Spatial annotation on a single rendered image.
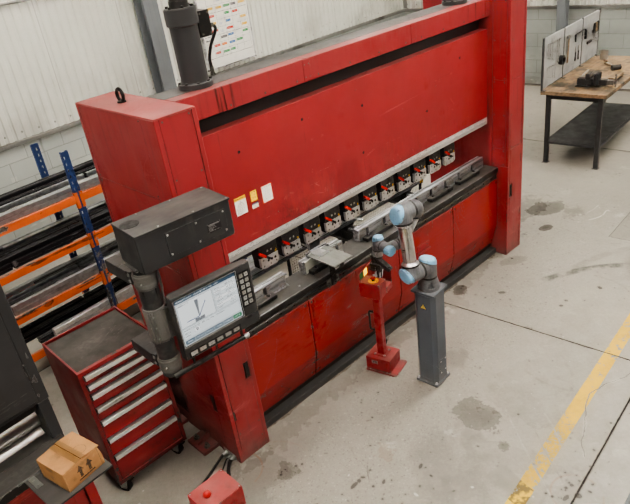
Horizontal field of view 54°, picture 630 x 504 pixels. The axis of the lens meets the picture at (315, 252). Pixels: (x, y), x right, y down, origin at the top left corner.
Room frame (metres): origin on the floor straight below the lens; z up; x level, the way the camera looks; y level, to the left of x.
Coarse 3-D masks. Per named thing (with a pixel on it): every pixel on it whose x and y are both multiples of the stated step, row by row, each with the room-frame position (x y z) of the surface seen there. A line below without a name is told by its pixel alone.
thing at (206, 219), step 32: (192, 192) 2.86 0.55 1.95; (128, 224) 2.58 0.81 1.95; (160, 224) 2.53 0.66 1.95; (192, 224) 2.61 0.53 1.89; (224, 224) 2.70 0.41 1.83; (128, 256) 2.55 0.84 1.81; (160, 256) 2.50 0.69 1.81; (160, 288) 2.57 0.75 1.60; (160, 320) 2.53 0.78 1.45; (160, 352) 2.54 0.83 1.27
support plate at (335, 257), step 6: (324, 246) 3.90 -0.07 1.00; (330, 252) 3.80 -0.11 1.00; (336, 252) 3.79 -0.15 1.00; (342, 252) 3.77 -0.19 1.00; (312, 258) 3.76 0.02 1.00; (318, 258) 3.74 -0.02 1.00; (324, 258) 3.73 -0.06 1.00; (330, 258) 3.71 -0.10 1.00; (336, 258) 3.70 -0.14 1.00; (342, 258) 3.69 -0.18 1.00; (348, 258) 3.69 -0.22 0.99; (330, 264) 3.63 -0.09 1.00; (336, 264) 3.62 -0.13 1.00
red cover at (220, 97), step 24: (480, 0) 5.15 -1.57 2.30; (408, 24) 4.55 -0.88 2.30; (432, 24) 4.73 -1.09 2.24; (456, 24) 4.93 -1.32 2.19; (336, 48) 4.07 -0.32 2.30; (360, 48) 4.21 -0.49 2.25; (384, 48) 4.37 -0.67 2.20; (264, 72) 3.68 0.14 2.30; (288, 72) 3.79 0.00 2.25; (312, 72) 3.92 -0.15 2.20; (192, 96) 3.35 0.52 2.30; (216, 96) 3.44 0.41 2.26; (240, 96) 3.55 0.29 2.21; (264, 96) 3.66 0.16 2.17
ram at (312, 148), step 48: (432, 48) 4.79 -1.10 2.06; (480, 48) 5.17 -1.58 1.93; (336, 96) 4.06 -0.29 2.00; (384, 96) 4.37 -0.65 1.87; (432, 96) 4.74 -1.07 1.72; (480, 96) 5.17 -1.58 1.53; (240, 144) 3.53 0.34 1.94; (288, 144) 3.76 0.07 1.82; (336, 144) 4.03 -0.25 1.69; (384, 144) 4.35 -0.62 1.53; (432, 144) 4.72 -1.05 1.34; (240, 192) 3.48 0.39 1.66; (288, 192) 3.72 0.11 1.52; (336, 192) 3.99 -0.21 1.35; (240, 240) 3.44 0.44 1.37
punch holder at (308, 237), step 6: (318, 216) 3.86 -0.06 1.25; (306, 222) 3.79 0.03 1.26; (312, 222) 3.82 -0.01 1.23; (318, 222) 3.86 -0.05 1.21; (300, 228) 3.80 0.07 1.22; (306, 228) 3.79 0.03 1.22; (312, 228) 3.82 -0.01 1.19; (318, 228) 3.85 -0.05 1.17; (300, 234) 3.81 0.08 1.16; (306, 234) 3.78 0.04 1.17; (312, 234) 3.82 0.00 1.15; (318, 234) 3.85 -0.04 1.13; (300, 240) 3.82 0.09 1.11; (306, 240) 3.77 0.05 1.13; (312, 240) 3.81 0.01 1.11
